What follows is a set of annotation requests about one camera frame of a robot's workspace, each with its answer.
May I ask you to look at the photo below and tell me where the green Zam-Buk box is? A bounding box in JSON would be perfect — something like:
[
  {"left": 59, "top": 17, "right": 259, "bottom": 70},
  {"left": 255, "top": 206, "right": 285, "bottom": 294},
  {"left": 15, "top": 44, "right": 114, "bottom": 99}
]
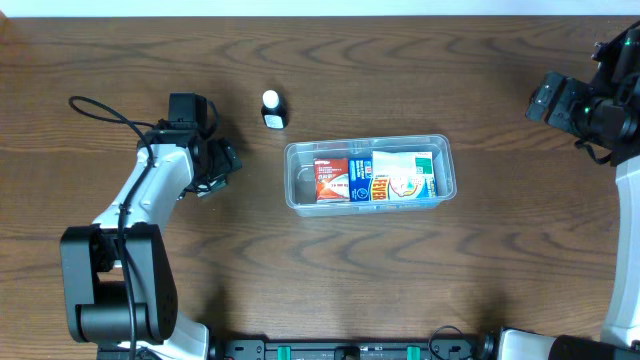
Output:
[{"left": 196, "top": 178, "right": 227, "bottom": 198}]

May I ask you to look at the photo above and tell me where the red white medicine box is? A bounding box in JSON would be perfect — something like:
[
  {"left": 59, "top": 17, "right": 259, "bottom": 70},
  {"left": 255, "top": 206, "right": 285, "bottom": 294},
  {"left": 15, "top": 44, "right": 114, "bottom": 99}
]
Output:
[{"left": 314, "top": 158, "right": 350, "bottom": 203}]

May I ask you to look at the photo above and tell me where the blue Kool Fever box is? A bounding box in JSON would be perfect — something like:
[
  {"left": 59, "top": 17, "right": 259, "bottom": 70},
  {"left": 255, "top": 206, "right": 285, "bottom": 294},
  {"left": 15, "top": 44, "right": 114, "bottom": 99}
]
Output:
[{"left": 348, "top": 157, "right": 437, "bottom": 202}]

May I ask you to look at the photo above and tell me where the white green medicine box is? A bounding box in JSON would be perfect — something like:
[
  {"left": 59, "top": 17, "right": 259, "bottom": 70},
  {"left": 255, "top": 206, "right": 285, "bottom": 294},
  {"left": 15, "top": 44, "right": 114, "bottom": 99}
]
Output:
[{"left": 372, "top": 151, "right": 435, "bottom": 196}]

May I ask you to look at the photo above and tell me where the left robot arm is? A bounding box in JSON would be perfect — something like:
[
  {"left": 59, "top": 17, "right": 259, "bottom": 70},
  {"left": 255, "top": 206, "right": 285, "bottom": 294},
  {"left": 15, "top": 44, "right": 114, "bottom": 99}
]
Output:
[{"left": 60, "top": 93, "right": 242, "bottom": 359}]

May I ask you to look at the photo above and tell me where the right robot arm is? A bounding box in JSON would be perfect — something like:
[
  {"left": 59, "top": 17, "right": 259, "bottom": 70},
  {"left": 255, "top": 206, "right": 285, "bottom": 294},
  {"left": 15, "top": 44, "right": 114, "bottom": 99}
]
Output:
[{"left": 525, "top": 23, "right": 639, "bottom": 359}]

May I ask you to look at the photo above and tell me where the clear plastic container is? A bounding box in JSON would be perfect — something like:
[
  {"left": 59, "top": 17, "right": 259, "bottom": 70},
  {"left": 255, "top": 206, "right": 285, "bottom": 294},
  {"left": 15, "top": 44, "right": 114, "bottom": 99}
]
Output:
[{"left": 284, "top": 134, "right": 457, "bottom": 217}]

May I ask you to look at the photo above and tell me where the dark bottle white cap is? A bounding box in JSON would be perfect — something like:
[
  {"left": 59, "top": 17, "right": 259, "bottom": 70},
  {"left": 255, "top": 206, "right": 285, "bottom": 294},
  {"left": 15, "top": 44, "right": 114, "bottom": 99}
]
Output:
[{"left": 261, "top": 90, "right": 288, "bottom": 130}]

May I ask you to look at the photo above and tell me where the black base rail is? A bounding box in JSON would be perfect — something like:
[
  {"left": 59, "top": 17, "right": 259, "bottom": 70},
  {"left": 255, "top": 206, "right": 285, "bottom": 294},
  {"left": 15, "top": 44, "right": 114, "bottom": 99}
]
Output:
[{"left": 206, "top": 334, "right": 498, "bottom": 360}]

